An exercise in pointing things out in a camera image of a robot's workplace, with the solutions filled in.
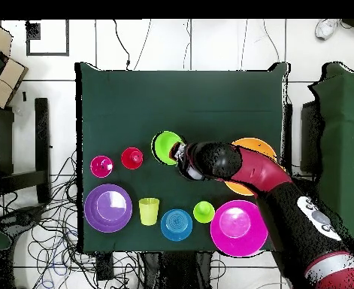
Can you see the white shoe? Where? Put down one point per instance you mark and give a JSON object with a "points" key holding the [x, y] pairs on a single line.
{"points": [[325, 28]]}

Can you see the black chair frame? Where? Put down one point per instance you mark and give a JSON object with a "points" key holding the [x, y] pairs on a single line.
{"points": [[42, 135]]}

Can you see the magenta cup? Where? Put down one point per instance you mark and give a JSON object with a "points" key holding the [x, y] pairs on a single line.
{"points": [[98, 168]]}

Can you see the red cup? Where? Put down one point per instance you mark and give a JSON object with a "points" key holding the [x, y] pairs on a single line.
{"points": [[128, 159]]}

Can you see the black power adapter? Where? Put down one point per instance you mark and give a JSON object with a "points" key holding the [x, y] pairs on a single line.
{"points": [[104, 268]]}

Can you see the lime green cup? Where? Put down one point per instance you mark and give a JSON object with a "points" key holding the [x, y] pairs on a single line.
{"points": [[203, 212]]}

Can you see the purple bowl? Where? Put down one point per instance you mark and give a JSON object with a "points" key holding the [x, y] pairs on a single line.
{"points": [[94, 213]]}

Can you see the large orange bowl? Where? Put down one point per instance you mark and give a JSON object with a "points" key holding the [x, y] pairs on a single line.
{"points": [[254, 144]]}

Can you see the black box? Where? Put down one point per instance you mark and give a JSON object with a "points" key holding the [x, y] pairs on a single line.
{"points": [[309, 135]]}

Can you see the small green bowl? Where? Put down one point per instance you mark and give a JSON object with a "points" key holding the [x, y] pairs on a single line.
{"points": [[163, 147]]}

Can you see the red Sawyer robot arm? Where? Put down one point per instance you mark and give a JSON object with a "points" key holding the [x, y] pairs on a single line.
{"points": [[254, 171]]}

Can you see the large pink bowl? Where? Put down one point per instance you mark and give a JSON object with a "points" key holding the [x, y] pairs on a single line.
{"points": [[239, 234]]}

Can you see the yellow cup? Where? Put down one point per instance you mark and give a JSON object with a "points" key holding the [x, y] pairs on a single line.
{"points": [[149, 212]]}

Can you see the dark green tablecloth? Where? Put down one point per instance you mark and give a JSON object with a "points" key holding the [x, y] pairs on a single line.
{"points": [[179, 99]]}

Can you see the blue bowl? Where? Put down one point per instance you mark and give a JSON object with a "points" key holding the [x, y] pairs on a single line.
{"points": [[176, 231]]}

